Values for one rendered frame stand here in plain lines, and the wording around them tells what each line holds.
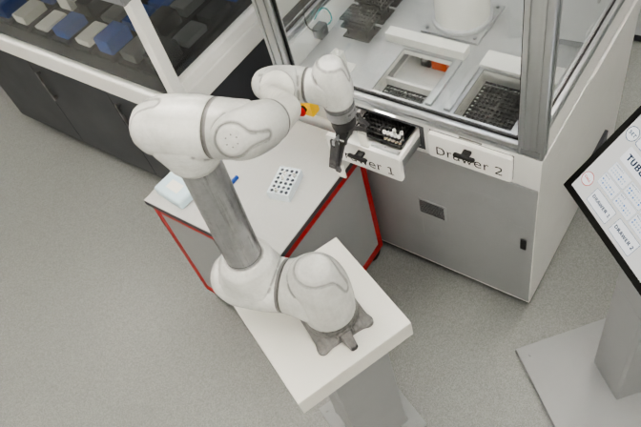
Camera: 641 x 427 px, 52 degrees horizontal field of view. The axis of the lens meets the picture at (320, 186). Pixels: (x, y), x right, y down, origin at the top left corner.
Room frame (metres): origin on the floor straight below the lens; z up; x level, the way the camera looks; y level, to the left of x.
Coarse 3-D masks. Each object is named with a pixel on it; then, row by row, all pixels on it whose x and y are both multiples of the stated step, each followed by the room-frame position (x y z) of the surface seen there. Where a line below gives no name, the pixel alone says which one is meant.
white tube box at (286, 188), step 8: (280, 168) 1.62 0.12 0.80; (288, 168) 1.61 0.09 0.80; (288, 176) 1.57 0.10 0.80; (296, 176) 1.56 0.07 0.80; (272, 184) 1.56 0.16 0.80; (280, 184) 1.54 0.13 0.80; (288, 184) 1.53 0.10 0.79; (296, 184) 1.53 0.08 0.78; (272, 192) 1.52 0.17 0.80; (280, 192) 1.52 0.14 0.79; (288, 192) 1.50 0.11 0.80; (280, 200) 1.50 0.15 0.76; (288, 200) 1.48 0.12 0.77
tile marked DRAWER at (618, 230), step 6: (618, 222) 0.87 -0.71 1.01; (612, 228) 0.87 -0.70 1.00; (618, 228) 0.85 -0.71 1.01; (624, 228) 0.84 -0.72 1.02; (612, 234) 0.85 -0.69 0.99; (618, 234) 0.84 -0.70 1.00; (624, 234) 0.83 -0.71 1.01; (630, 234) 0.82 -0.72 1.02; (618, 240) 0.83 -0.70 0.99; (624, 240) 0.82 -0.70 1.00; (630, 240) 0.81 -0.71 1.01; (636, 240) 0.80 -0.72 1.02; (624, 246) 0.81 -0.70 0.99; (630, 246) 0.80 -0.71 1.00; (636, 246) 0.79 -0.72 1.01; (624, 252) 0.79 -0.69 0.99; (630, 252) 0.79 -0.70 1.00
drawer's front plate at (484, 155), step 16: (432, 144) 1.44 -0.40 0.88; (448, 144) 1.39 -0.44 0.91; (464, 144) 1.35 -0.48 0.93; (448, 160) 1.39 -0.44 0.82; (464, 160) 1.35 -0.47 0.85; (480, 160) 1.31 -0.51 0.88; (496, 160) 1.27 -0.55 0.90; (512, 160) 1.24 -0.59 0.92; (496, 176) 1.27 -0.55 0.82; (512, 176) 1.24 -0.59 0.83
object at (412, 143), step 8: (360, 112) 1.67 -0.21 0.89; (416, 128) 1.57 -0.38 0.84; (352, 136) 1.62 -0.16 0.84; (416, 136) 1.48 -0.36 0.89; (368, 144) 1.56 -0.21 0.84; (384, 144) 1.54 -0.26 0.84; (408, 144) 1.45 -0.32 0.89; (416, 144) 1.47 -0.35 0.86; (408, 152) 1.44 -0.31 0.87; (408, 160) 1.43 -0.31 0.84
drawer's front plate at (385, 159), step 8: (328, 136) 1.57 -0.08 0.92; (328, 144) 1.58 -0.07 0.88; (352, 144) 1.50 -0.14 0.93; (360, 144) 1.49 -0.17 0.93; (344, 152) 1.53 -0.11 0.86; (352, 152) 1.51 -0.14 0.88; (368, 152) 1.46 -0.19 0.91; (376, 152) 1.43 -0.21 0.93; (384, 152) 1.42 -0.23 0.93; (352, 160) 1.51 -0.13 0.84; (368, 160) 1.46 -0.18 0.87; (376, 160) 1.44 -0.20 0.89; (384, 160) 1.41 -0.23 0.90; (392, 160) 1.39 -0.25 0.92; (400, 160) 1.37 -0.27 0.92; (368, 168) 1.47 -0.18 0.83; (376, 168) 1.44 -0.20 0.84; (384, 168) 1.42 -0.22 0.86; (392, 168) 1.39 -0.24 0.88; (400, 168) 1.37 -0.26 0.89; (392, 176) 1.40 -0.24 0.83; (400, 176) 1.37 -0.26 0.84
